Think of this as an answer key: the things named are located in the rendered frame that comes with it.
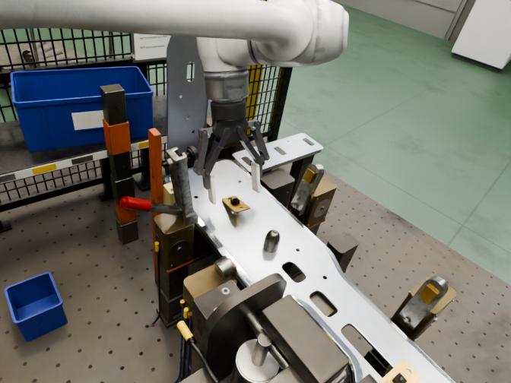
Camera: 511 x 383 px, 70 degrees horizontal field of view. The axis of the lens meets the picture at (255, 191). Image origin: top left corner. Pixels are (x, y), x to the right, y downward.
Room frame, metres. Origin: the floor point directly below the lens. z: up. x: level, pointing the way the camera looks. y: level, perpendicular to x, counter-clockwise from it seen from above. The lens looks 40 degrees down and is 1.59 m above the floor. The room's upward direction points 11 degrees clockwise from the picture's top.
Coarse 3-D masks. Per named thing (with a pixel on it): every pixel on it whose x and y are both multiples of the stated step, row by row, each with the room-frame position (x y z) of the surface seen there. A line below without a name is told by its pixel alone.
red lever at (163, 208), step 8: (120, 200) 0.45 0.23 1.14; (128, 200) 0.45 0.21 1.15; (136, 200) 0.46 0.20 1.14; (144, 200) 0.47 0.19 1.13; (128, 208) 0.44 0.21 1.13; (136, 208) 0.45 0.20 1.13; (144, 208) 0.46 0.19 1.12; (152, 208) 0.47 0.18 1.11; (160, 208) 0.49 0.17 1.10; (168, 208) 0.50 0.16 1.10; (176, 208) 0.51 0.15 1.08
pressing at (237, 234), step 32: (224, 160) 0.82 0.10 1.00; (192, 192) 0.66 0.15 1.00; (224, 192) 0.69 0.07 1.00; (256, 192) 0.71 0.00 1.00; (224, 224) 0.58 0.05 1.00; (256, 224) 0.60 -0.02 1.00; (288, 224) 0.62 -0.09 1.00; (256, 256) 0.51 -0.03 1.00; (288, 256) 0.52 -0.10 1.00; (320, 256) 0.54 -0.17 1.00; (288, 288) 0.44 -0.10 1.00; (320, 288) 0.46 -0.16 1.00; (352, 288) 0.47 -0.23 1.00; (320, 320) 0.38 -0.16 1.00; (352, 320) 0.40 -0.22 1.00; (384, 320) 0.41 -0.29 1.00; (352, 352) 0.33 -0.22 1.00; (384, 352) 0.35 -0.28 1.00; (416, 352) 0.36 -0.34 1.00
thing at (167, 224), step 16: (160, 224) 0.49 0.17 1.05; (176, 224) 0.50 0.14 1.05; (192, 224) 0.51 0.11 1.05; (160, 240) 0.48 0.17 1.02; (176, 240) 0.49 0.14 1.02; (192, 240) 0.51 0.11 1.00; (160, 256) 0.48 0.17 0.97; (176, 256) 0.49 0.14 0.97; (160, 272) 0.51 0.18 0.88; (176, 272) 0.49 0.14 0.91; (160, 288) 0.51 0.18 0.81; (176, 288) 0.49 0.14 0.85; (160, 304) 0.50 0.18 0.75; (176, 304) 0.49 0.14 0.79; (176, 320) 0.49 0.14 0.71
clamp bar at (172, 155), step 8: (168, 152) 0.52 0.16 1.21; (176, 152) 0.53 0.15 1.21; (192, 152) 0.53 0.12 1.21; (168, 160) 0.50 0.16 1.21; (176, 160) 0.50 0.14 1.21; (184, 160) 0.51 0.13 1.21; (192, 160) 0.54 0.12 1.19; (176, 168) 0.50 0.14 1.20; (184, 168) 0.51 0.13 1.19; (176, 176) 0.50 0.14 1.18; (184, 176) 0.51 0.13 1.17; (176, 184) 0.51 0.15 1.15; (184, 184) 0.51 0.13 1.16; (176, 192) 0.52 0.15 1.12; (184, 192) 0.51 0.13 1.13; (176, 200) 0.53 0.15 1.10; (184, 200) 0.51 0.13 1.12; (184, 208) 0.51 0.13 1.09; (192, 208) 0.52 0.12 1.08; (184, 216) 0.51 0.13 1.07
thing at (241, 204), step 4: (232, 196) 0.67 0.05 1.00; (224, 200) 0.65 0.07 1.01; (228, 200) 0.65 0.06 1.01; (232, 200) 0.64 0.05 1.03; (236, 200) 0.64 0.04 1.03; (240, 200) 0.65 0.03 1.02; (228, 204) 0.63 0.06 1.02; (232, 204) 0.63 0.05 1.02; (236, 204) 0.63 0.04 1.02; (240, 204) 0.63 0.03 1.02; (244, 204) 0.63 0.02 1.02; (232, 208) 0.61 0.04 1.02; (236, 208) 0.61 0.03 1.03; (244, 208) 0.61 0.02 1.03; (248, 208) 0.61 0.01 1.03; (236, 212) 0.60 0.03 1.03
